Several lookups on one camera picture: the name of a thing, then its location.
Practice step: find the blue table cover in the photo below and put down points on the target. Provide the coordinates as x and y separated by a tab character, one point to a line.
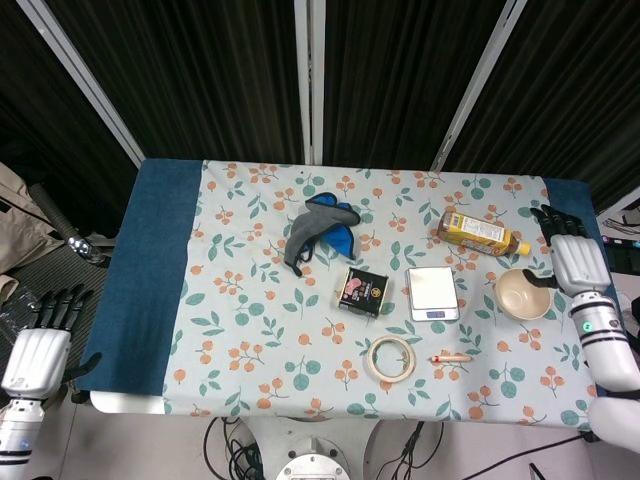
145	280

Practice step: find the silver digital kitchen scale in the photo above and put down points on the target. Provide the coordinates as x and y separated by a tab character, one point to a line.
431	290

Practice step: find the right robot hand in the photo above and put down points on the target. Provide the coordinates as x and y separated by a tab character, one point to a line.
580	265

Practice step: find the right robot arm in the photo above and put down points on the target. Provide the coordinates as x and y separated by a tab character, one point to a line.
607	345

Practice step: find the small wooden stick red band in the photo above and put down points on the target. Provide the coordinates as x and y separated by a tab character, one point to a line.
452	358

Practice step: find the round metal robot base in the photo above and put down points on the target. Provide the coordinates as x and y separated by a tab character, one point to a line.
312	462

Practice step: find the white table board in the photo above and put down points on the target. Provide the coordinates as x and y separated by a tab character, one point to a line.
125	402

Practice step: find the white slanted frame post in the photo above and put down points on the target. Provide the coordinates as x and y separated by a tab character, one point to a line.
80	75
480	85

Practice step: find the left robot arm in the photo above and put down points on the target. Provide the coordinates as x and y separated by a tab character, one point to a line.
20	430

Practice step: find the beige bowl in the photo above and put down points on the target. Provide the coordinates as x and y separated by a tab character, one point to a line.
522	300

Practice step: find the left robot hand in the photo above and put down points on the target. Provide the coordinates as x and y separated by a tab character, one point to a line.
35	360

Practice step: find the black pleated curtain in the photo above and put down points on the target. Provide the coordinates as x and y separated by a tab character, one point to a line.
200	75

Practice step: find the beige jacket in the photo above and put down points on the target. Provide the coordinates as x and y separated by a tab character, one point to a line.
22	235

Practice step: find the black box pink print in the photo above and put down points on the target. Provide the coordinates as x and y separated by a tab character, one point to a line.
362	291

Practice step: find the floral print tablecloth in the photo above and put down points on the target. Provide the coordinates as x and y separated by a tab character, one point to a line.
300	340

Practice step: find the masking tape roll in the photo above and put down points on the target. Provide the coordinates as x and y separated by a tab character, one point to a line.
372	367

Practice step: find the white upright frame post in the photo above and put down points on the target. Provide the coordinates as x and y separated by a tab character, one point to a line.
310	75

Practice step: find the gray and blue cloth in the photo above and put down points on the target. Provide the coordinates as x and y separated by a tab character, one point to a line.
312	230

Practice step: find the yellow drink bottle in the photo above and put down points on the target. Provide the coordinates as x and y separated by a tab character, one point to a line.
475	232

